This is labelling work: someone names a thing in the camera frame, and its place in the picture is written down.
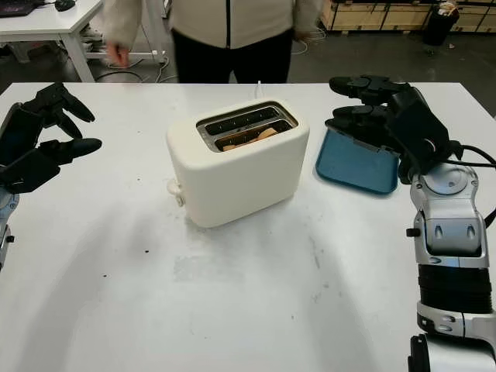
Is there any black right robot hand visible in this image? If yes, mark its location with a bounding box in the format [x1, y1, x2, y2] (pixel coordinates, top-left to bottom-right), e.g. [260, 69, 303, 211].
[324, 74, 423, 186]

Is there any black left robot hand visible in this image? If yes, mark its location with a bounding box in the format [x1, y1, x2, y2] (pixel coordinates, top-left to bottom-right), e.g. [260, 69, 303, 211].
[0, 82, 103, 168]

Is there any person's right hand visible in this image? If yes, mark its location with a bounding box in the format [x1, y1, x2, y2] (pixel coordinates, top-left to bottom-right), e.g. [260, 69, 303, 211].
[105, 38, 132, 70]

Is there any person's right forearm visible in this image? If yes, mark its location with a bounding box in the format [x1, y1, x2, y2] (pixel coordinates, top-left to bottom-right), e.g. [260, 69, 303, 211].
[102, 0, 143, 50]

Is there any person's left forearm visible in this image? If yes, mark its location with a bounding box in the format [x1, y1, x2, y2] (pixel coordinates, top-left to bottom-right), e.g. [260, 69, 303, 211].
[296, 0, 323, 35]

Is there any person in black clothes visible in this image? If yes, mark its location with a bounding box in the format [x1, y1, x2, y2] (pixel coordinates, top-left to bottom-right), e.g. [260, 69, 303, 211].
[166, 0, 311, 84]

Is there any toast slice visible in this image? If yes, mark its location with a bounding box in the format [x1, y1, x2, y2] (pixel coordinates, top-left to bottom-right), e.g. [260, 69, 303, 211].
[222, 127, 278, 153]

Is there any cream two-slot toaster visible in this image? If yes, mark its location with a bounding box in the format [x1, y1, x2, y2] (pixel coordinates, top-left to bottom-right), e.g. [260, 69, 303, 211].
[166, 98, 311, 229]

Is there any white sneaker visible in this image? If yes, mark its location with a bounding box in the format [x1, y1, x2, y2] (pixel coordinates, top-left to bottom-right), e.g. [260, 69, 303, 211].
[83, 25, 104, 51]

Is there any blue plastic tray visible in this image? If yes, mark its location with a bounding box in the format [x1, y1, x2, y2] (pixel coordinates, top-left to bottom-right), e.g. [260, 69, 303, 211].
[314, 126, 401, 196]

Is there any white desk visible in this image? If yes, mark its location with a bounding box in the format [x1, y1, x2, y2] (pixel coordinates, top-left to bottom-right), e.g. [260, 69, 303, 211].
[0, 0, 168, 83]

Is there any grey plastic stool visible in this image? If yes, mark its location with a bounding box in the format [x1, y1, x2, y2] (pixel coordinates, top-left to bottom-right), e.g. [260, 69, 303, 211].
[0, 40, 34, 63]

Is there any black trash bin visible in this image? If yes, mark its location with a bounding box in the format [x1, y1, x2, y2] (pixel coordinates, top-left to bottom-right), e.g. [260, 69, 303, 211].
[422, 2, 457, 47]

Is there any dark laptop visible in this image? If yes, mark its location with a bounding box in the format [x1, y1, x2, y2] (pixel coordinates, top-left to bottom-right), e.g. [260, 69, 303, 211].
[0, 0, 38, 17]

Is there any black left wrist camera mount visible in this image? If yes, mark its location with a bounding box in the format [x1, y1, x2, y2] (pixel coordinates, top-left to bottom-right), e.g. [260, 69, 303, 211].
[0, 145, 64, 195]

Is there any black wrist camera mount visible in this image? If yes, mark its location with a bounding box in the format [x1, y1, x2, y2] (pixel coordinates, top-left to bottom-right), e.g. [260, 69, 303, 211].
[387, 89, 462, 175]
[0, 145, 64, 195]

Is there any short white floor cable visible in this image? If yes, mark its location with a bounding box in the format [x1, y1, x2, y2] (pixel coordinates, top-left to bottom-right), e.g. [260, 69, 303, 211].
[157, 53, 179, 83]

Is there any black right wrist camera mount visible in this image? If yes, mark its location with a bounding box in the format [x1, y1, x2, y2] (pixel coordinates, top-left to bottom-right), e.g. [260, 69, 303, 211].
[387, 89, 462, 175]

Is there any long white floor cable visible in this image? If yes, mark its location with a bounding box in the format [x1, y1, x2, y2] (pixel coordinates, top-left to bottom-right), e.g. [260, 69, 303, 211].
[294, 22, 329, 56]

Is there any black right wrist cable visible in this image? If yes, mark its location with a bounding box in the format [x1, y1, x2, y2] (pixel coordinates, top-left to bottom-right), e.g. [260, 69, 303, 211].
[445, 142, 496, 228]

